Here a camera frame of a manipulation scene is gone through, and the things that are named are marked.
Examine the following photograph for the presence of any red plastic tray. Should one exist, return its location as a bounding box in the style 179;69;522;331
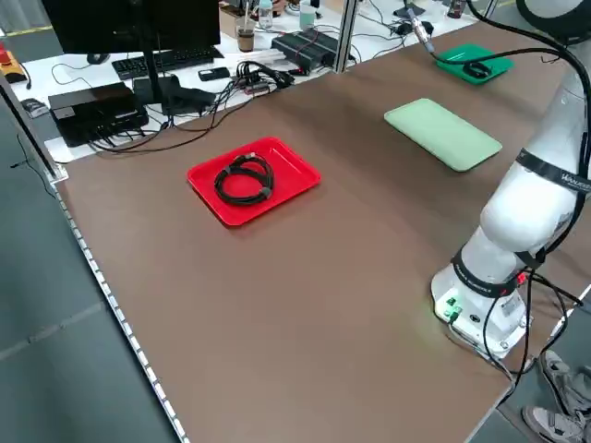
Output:
186;136;322;229

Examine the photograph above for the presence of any pale green tray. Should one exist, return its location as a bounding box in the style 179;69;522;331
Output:
383;97;504;174

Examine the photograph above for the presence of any green plastic tray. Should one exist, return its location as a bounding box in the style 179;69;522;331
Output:
435;42;516;87

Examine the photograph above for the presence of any small black handset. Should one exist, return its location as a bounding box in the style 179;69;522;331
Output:
198;66;232;83

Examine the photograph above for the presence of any black finned power supply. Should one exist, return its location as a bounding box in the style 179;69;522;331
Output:
271;28;341;76

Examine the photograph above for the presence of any brown paper cup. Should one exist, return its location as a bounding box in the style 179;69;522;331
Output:
235;17;258;54

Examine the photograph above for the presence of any black keyboard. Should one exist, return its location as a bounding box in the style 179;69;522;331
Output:
111;44;226;79

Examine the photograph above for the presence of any clear plastic bottle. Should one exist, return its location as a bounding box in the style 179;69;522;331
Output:
257;0;275;31

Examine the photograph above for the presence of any pale green cup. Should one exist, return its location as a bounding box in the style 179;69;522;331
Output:
298;0;320;30

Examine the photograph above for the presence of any black docking box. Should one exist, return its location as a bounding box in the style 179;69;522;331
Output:
47;81;151;149

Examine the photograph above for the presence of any black computer monitor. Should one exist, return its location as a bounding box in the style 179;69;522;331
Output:
41;0;223;117

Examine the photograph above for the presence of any person's grey shoe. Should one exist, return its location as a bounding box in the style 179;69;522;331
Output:
537;349;591;417
521;404;588;443

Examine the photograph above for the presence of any red emergency stop button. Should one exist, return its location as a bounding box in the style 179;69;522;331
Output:
0;41;30;86

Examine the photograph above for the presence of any black cable hub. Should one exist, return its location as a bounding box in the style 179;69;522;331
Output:
234;61;297;97

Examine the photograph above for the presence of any black desk cable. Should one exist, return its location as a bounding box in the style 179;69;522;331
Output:
89;78;242;156

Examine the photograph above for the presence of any aluminium post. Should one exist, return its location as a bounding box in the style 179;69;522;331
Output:
335;0;360;75

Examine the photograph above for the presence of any silver cable connector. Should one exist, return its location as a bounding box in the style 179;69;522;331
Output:
404;3;438;55

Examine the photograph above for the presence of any aluminium frame rail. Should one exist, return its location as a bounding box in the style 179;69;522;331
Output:
0;72;69;186

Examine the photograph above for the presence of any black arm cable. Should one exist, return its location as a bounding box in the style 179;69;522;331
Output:
464;0;591;384

